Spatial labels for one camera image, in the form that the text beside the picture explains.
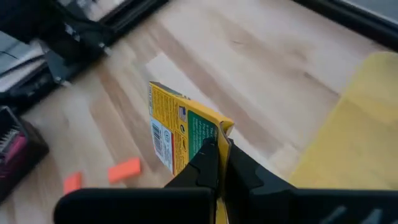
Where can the white paper sheets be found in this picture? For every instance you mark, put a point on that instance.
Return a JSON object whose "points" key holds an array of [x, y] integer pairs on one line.
{"points": [[18, 62]]}

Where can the yellow crayon box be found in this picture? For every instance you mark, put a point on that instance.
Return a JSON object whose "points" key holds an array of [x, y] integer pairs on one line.
{"points": [[174, 124]]}

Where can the orange rectangular eraser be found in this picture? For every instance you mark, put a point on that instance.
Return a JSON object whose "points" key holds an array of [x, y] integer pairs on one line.
{"points": [[72, 183], [124, 170]]}

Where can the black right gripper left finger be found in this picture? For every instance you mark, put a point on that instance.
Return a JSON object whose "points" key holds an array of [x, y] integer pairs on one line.
{"points": [[205, 168]]}

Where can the black metal table frame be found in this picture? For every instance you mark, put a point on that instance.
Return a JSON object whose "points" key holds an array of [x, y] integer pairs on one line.
{"points": [[357, 21]]}

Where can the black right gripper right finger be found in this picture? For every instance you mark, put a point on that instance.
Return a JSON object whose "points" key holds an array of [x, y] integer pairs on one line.
{"points": [[242, 177]]}

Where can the black mesh basket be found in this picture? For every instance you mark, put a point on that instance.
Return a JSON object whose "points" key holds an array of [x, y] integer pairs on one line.
{"points": [[34, 155]]}

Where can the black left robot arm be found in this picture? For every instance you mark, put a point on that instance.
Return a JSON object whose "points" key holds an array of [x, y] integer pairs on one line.
{"points": [[31, 18]]}

